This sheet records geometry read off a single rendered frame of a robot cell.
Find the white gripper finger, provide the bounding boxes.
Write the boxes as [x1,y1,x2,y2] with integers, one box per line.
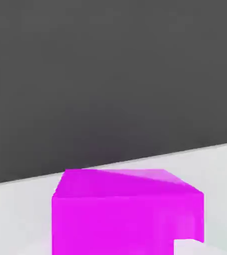
[174,239,227,255]

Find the small magenta cube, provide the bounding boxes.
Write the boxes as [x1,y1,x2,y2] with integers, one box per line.
[51,168,205,255]

